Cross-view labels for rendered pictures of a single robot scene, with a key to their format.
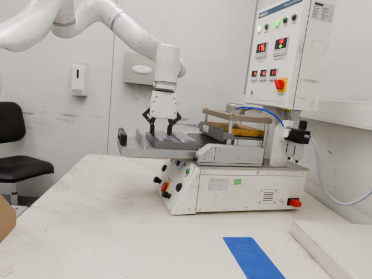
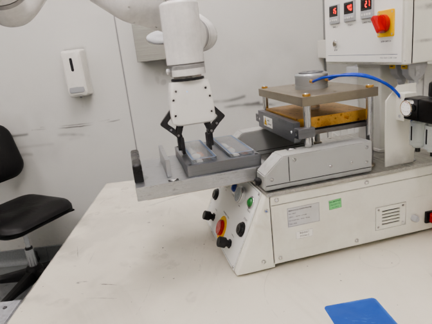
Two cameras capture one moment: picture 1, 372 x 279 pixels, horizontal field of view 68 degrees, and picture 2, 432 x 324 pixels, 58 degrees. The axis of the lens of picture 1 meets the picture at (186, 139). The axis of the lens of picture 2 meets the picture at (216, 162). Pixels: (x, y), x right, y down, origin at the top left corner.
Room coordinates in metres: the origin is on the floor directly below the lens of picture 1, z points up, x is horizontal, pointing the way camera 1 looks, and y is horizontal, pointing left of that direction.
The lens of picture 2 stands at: (0.17, -0.04, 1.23)
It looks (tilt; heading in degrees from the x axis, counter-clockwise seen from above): 16 degrees down; 6
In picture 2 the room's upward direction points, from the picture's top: 6 degrees counter-clockwise
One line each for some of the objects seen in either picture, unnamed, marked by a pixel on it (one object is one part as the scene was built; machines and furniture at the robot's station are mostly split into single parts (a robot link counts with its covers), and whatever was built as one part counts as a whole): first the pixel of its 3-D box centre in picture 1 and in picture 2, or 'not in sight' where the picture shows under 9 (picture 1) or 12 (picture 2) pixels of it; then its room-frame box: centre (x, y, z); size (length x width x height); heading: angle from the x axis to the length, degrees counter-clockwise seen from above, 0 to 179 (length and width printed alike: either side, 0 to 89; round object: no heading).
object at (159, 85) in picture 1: (164, 86); (185, 71); (1.05, 0.10, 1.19); 0.09 x 0.08 x 0.03; 108
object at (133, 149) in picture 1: (158, 143); (195, 162); (1.05, 0.10, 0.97); 0.30 x 0.22 x 0.08; 108
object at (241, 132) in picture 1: (233, 124); (313, 105); (1.14, -0.19, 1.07); 0.22 x 0.17 x 0.10; 18
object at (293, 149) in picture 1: (293, 140); (422, 118); (0.97, -0.38, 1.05); 0.15 x 0.05 x 0.15; 18
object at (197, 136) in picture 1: (202, 140); (268, 139); (1.26, -0.08, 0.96); 0.25 x 0.05 x 0.07; 108
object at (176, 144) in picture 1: (170, 140); (214, 154); (1.06, 0.06, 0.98); 0.20 x 0.17 x 0.03; 18
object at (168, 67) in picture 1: (167, 63); (182, 33); (1.06, 0.10, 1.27); 0.09 x 0.08 x 0.13; 157
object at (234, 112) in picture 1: (243, 120); (327, 97); (1.14, -0.22, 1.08); 0.31 x 0.24 x 0.13; 18
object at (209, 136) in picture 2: (172, 127); (213, 134); (1.07, 0.06, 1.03); 0.03 x 0.03 x 0.07; 18
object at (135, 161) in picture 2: (122, 135); (136, 164); (1.01, 0.23, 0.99); 0.15 x 0.02 x 0.04; 18
